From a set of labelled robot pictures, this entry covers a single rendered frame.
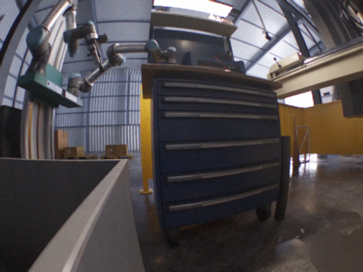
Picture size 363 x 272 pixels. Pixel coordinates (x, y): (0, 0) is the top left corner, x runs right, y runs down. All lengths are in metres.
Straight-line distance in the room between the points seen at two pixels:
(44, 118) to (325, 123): 4.33
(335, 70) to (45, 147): 2.39
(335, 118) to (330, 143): 0.52
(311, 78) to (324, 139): 2.33
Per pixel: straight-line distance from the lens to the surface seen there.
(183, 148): 0.65
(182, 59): 1.39
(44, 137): 1.33
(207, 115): 0.70
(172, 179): 0.66
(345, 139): 3.62
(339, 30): 2.09
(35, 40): 0.94
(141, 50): 1.12
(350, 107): 1.84
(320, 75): 1.57
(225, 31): 1.70
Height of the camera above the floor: 0.59
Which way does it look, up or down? 2 degrees up
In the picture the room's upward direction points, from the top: 2 degrees counter-clockwise
